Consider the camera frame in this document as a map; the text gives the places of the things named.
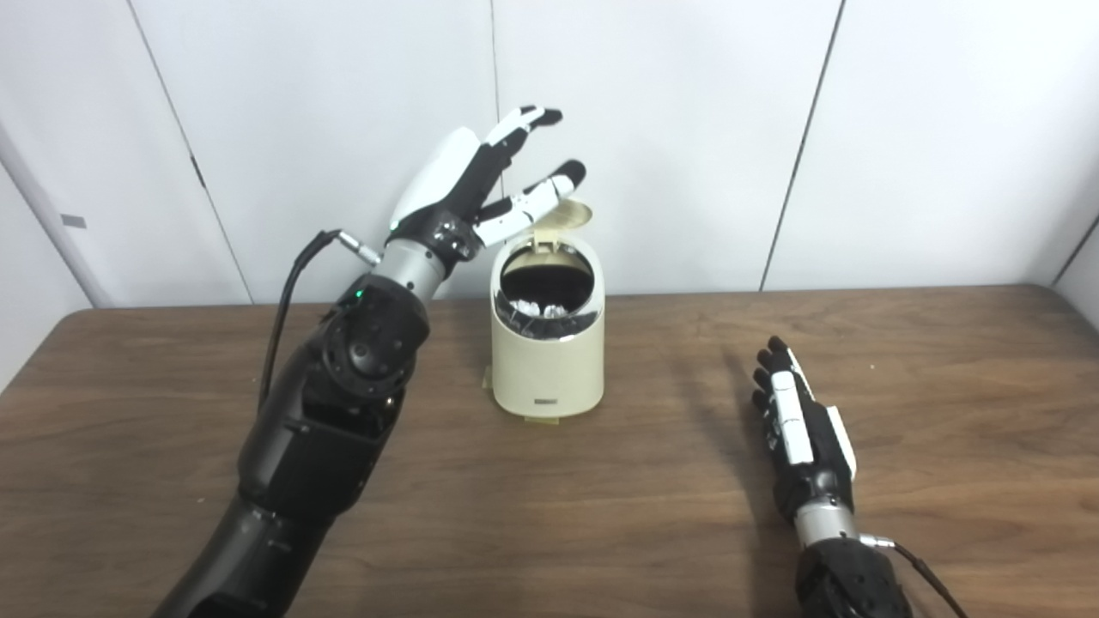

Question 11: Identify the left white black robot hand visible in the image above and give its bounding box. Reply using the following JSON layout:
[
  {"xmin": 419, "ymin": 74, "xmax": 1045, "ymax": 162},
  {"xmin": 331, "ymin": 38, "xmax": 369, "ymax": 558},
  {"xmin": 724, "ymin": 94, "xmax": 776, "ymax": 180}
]
[{"xmin": 388, "ymin": 106, "xmax": 587, "ymax": 277}]

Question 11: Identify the yellow tape under bin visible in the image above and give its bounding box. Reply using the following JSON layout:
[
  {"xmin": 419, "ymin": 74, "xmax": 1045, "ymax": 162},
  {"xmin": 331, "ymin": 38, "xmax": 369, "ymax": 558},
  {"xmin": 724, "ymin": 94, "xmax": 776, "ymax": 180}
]
[{"xmin": 481, "ymin": 367, "xmax": 561, "ymax": 425}]

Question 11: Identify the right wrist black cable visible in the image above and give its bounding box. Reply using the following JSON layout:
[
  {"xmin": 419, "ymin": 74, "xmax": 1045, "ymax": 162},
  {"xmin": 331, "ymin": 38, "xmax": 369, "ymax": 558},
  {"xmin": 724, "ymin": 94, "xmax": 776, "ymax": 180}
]
[{"xmin": 859, "ymin": 534, "xmax": 971, "ymax": 618}]

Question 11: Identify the white paper ball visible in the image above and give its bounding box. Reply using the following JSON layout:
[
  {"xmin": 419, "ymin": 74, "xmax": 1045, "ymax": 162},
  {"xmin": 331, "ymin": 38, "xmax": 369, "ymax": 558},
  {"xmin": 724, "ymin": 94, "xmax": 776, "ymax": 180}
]
[{"xmin": 511, "ymin": 296, "xmax": 573, "ymax": 321}]

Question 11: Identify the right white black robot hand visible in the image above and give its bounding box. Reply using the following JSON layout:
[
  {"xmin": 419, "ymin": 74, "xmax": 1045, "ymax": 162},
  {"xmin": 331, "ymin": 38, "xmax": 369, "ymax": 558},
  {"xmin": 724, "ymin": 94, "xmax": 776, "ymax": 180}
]
[{"xmin": 751, "ymin": 336, "xmax": 858, "ymax": 526}]

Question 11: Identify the cream-colored lidded bin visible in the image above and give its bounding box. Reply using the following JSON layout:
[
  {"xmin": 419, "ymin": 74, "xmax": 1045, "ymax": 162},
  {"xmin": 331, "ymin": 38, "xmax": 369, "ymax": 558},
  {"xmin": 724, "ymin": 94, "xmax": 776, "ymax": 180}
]
[{"xmin": 489, "ymin": 199, "xmax": 606, "ymax": 419}]

